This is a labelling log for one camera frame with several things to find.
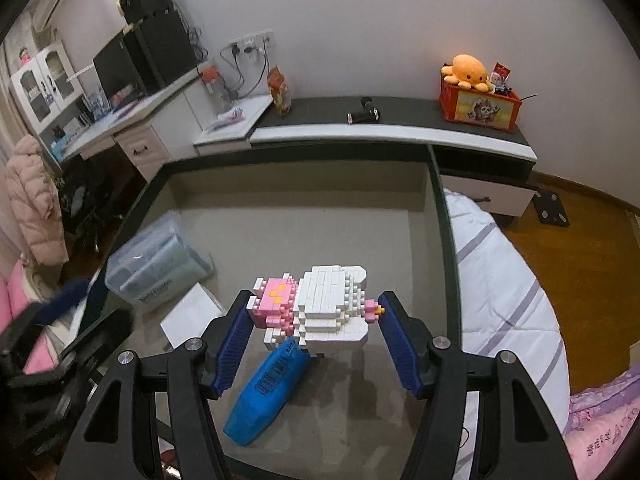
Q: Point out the printed leaflet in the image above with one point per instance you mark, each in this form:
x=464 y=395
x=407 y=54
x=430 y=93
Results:
x=230 y=116

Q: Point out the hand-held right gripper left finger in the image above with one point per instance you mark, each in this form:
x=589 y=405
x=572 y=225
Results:
x=232 y=340

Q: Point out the white desk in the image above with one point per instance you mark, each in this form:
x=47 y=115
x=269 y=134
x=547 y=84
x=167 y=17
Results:
x=145 y=147

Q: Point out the red white packet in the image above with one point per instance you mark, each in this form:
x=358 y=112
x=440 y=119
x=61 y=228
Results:
x=500 y=77

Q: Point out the clear plastic box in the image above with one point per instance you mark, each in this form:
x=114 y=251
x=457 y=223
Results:
x=150 y=265

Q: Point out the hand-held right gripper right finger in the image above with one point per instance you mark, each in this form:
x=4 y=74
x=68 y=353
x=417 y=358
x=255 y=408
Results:
x=400 y=350

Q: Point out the white wall outlet strip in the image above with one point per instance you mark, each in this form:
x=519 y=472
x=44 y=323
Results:
x=250 y=42

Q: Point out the clear jar orange lid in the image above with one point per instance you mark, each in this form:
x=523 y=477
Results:
x=216 y=90

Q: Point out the white glass door cabinet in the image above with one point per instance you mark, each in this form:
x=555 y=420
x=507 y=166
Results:
x=40 y=85

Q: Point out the black office chair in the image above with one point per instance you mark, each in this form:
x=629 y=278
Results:
x=85 y=200

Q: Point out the pink puffer jacket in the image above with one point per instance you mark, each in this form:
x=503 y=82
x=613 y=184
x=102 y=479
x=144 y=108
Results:
x=32 y=200

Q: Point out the black computer tower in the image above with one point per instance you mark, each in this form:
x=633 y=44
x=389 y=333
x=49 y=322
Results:
x=160 y=55

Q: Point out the red printed crate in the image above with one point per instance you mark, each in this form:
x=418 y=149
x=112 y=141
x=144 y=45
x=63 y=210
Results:
x=480 y=110

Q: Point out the blue barcode packet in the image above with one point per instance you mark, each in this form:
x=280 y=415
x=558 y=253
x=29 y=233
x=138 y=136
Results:
x=265 y=400

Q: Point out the black pink storage box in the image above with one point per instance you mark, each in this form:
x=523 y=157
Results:
x=300 y=220

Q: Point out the small pink doll figure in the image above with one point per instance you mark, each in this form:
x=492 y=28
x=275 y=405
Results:
x=24 y=55

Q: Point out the purple printed blanket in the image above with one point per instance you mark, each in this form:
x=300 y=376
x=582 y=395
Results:
x=600 y=420

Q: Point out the orange snack bag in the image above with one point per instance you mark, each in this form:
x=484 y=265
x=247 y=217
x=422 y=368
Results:
x=280 y=92

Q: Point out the black monitor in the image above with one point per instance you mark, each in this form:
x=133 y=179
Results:
x=115 y=72

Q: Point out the black floor scale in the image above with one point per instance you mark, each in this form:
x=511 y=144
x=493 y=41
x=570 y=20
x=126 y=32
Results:
x=550 y=207

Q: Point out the black white low cabinet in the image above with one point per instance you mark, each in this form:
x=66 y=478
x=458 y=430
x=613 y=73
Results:
x=400 y=132

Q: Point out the orange octopus plush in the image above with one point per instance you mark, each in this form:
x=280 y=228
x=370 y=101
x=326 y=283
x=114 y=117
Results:
x=467 y=71

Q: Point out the pink pillow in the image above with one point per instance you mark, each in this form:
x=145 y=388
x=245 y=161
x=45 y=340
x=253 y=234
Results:
x=12 y=290

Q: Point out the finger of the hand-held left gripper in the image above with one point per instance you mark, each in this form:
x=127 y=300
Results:
x=70 y=297
x=105 y=327

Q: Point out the white card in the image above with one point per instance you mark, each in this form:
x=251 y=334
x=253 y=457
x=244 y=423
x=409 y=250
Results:
x=190 y=315

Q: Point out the white pink building block figure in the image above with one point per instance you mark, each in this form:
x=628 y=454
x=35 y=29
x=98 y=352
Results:
x=330 y=305

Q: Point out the blue white packets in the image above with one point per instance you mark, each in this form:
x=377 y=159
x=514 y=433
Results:
x=96 y=104

